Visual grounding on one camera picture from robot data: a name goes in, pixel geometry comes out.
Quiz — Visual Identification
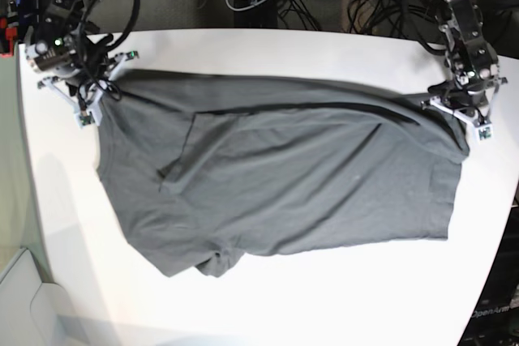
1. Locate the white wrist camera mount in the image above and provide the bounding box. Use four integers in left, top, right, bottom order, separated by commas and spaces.
37, 50, 139, 128

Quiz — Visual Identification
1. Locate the red clamp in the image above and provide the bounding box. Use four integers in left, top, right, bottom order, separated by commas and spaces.
1, 16, 18, 58

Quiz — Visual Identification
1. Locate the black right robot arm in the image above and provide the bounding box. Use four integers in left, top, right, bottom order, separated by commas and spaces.
26, 0, 140, 88

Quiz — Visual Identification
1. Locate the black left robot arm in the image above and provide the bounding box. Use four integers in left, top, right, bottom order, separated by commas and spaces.
403, 0, 501, 115

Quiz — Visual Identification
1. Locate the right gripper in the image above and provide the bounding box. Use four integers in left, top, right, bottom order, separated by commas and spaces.
24, 33, 118, 88

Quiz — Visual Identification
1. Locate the grey t-shirt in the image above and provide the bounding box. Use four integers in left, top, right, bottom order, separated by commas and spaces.
97, 70, 470, 277

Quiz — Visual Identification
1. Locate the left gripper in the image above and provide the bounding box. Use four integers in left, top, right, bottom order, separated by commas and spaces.
427, 68, 500, 113

